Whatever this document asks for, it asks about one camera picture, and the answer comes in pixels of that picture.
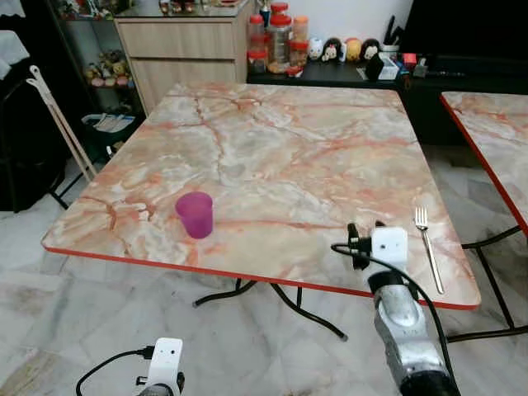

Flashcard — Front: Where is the silver metal fork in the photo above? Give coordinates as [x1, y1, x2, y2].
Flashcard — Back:
[414, 207, 445, 295]

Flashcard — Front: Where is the purple plastic cup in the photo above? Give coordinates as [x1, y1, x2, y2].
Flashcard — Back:
[175, 191, 215, 240]

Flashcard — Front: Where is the small white box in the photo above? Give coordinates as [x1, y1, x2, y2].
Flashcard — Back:
[381, 59, 401, 81]

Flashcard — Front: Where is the yellow round toy figurine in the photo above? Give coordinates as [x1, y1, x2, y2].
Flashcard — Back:
[344, 37, 362, 63]

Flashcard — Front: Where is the black white toy figurine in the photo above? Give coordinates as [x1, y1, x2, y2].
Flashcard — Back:
[323, 37, 344, 63]

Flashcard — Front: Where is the dark round toy figurine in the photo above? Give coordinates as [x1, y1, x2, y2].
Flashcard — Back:
[361, 39, 382, 59]

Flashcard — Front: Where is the small jar red lid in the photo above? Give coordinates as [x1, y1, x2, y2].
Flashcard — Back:
[247, 48, 269, 73]
[290, 41, 309, 67]

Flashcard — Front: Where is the large clear jar red lid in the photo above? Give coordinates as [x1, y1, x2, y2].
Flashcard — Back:
[266, 15, 294, 73]

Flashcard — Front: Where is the jar with orange contents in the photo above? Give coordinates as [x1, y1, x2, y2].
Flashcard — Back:
[292, 16, 309, 44]

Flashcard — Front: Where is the black flat television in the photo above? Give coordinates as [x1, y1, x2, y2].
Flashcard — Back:
[402, 0, 528, 60]

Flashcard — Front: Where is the stack of papers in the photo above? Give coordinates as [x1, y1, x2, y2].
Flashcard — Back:
[82, 113, 137, 133]

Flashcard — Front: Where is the black chair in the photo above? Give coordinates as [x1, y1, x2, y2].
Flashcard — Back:
[0, 74, 75, 211]

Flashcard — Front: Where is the beige wooden folding rack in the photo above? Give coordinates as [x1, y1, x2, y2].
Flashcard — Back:
[27, 66, 98, 182]

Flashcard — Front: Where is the black display shelf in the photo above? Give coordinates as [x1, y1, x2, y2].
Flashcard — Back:
[49, 0, 143, 159]

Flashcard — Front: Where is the white cloth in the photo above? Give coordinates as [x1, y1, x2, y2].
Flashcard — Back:
[0, 31, 32, 79]

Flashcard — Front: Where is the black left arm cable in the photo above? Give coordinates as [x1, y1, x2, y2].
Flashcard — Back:
[76, 348, 158, 396]

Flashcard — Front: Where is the black folding table leg frame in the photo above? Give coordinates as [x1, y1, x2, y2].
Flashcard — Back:
[194, 279, 347, 341]
[445, 227, 528, 343]

